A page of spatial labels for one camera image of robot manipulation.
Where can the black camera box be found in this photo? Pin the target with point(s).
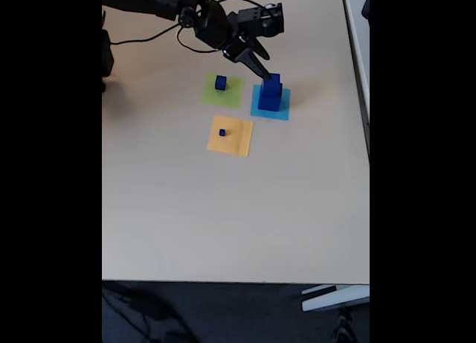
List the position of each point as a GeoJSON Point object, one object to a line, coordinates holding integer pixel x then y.
{"type": "Point", "coordinates": [266, 21]}

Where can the green paper square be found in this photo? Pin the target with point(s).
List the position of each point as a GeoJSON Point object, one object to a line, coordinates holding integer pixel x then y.
{"type": "Point", "coordinates": [232, 97]}

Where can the medium blue cube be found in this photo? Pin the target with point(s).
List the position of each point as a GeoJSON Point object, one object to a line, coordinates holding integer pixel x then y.
{"type": "Point", "coordinates": [274, 85]}

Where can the dark blue object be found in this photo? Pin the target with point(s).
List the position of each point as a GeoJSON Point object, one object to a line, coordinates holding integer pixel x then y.
{"type": "Point", "coordinates": [366, 6]}

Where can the white adjacent table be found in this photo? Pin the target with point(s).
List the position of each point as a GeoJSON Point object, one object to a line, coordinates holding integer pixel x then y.
{"type": "Point", "coordinates": [357, 60]}

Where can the black chair base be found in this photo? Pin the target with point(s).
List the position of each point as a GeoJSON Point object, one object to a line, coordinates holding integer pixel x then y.
{"type": "Point", "coordinates": [346, 328]}

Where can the large blue cube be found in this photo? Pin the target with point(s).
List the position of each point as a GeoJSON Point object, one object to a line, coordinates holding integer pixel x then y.
{"type": "Point", "coordinates": [268, 103]}

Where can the white table foot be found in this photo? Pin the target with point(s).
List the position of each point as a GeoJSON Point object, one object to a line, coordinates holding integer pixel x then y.
{"type": "Point", "coordinates": [334, 300]}

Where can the orange paper square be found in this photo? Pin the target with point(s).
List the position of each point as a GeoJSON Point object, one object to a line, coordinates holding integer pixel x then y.
{"type": "Point", "coordinates": [238, 142]}

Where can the light blue paper square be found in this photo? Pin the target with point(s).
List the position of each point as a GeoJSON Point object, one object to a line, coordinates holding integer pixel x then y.
{"type": "Point", "coordinates": [283, 113]}

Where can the small blue cube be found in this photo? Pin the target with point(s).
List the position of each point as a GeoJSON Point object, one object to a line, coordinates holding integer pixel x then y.
{"type": "Point", "coordinates": [220, 83]}

